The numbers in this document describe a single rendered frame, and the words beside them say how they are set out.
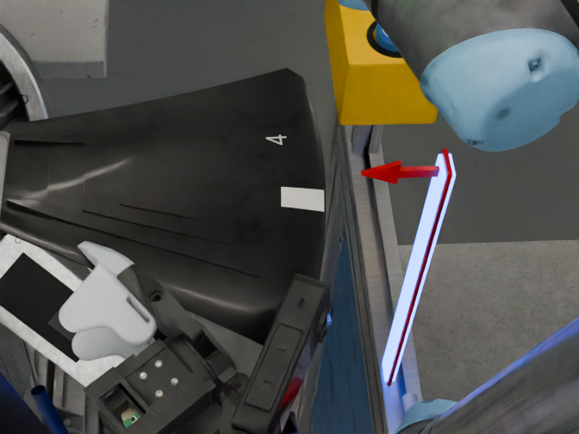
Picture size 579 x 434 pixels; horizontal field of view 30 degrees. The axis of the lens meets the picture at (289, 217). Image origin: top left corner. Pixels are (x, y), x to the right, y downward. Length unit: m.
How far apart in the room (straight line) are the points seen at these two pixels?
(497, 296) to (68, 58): 1.15
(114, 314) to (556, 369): 0.28
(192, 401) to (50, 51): 0.75
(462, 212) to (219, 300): 1.38
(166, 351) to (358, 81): 0.44
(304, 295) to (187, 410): 0.11
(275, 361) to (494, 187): 1.41
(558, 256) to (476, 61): 1.73
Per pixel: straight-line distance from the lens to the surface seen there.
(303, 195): 0.79
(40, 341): 0.92
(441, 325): 2.13
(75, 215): 0.76
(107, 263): 0.71
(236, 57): 1.70
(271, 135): 0.81
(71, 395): 1.94
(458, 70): 0.57
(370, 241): 1.16
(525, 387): 0.60
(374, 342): 1.09
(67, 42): 1.34
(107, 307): 0.70
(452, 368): 2.09
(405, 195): 2.02
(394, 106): 1.07
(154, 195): 0.77
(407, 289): 0.93
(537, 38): 0.57
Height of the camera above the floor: 1.80
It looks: 54 degrees down
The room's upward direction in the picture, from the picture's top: 6 degrees clockwise
